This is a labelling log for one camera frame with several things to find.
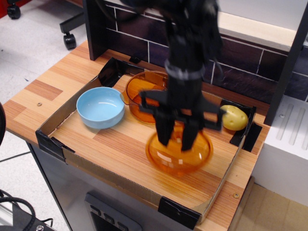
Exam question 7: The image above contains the black cable bundle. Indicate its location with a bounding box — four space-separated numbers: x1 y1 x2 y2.
0 189 54 231

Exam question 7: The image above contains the orange transparent pot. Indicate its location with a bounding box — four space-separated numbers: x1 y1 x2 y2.
120 71 167 124

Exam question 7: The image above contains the black shelf post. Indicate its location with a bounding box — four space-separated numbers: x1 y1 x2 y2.
83 0 108 61

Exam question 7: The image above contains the orange transparent pot lid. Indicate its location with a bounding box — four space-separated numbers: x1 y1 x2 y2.
145 122 213 176

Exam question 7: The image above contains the toy oven control panel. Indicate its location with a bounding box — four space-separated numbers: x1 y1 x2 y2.
85 193 142 231

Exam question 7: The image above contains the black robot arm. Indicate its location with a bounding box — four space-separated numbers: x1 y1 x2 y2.
125 0 224 151

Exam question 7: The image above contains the dark right shelf post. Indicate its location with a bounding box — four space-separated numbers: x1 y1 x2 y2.
264 4 308 126

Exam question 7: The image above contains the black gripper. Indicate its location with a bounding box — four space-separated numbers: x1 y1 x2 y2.
139 61 225 151

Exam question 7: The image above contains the cardboard fence with black tape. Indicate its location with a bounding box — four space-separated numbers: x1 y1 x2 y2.
36 58 267 231

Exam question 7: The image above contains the black caster wheel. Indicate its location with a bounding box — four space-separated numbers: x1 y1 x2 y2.
7 5 21 20

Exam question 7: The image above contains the white toy sink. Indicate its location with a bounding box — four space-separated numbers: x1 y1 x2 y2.
252 96 308 205

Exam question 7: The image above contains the light blue bowl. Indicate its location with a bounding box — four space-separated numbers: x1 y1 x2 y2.
76 87 125 129

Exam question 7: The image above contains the black office chair base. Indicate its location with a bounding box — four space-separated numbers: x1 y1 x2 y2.
60 13 85 50

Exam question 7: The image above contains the yellow toy potato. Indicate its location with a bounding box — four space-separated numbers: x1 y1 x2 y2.
220 105 248 131

